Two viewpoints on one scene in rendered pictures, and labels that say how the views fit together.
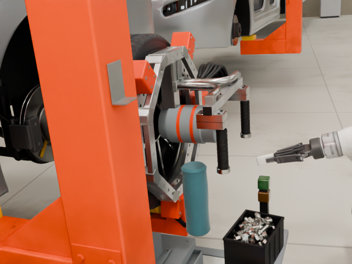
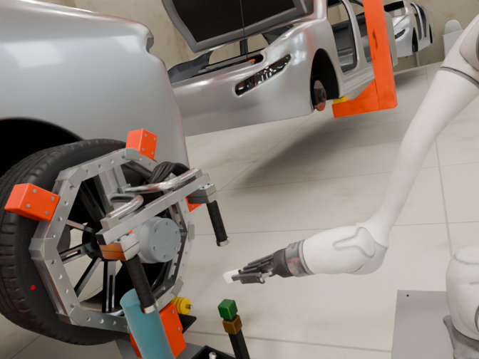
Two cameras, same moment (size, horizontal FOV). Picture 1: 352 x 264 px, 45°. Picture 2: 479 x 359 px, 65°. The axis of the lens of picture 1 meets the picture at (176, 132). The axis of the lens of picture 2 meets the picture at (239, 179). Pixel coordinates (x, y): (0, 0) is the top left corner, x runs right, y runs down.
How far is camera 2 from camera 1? 0.83 m
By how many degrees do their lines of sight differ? 14
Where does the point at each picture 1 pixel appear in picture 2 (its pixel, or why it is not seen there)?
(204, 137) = (146, 258)
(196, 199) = (140, 337)
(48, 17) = not seen: outside the picture
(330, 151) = (296, 269)
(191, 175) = (126, 309)
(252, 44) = (344, 106)
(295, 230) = (353, 328)
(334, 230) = not seen: hidden behind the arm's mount
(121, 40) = not seen: outside the picture
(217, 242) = (261, 344)
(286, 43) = (379, 100)
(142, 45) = (60, 158)
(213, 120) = (114, 249)
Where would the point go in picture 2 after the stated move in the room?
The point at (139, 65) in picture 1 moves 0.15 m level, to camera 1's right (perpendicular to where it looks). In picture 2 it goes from (21, 190) to (73, 178)
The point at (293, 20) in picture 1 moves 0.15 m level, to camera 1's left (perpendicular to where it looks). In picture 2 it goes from (382, 75) to (368, 79)
